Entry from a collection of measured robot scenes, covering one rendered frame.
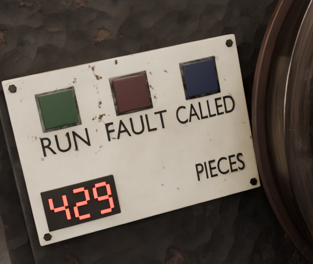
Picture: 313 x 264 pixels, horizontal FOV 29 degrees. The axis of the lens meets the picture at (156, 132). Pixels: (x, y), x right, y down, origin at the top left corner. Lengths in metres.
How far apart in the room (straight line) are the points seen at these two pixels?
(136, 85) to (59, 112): 0.09
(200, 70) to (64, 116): 0.16
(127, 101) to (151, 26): 0.09
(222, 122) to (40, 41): 0.22
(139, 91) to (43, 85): 0.10
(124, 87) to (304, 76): 0.19
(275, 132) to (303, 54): 0.09
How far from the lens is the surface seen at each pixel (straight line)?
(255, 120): 0.63
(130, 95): 0.65
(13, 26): 0.66
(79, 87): 0.64
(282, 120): 0.57
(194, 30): 0.69
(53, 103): 0.64
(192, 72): 0.67
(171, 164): 0.67
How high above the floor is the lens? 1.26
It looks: 9 degrees down
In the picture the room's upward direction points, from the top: 11 degrees counter-clockwise
